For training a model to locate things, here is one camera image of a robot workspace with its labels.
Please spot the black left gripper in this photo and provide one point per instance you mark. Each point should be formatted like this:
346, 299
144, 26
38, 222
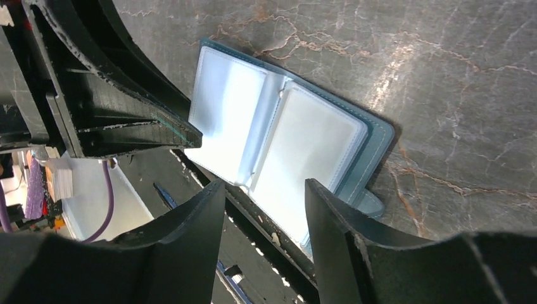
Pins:
73, 79

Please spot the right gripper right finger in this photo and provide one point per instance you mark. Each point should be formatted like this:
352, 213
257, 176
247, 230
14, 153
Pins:
360, 260

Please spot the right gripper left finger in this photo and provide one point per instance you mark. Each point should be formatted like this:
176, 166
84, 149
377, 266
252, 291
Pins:
171, 259

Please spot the blue card holder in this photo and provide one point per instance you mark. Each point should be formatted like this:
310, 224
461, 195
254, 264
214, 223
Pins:
267, 131

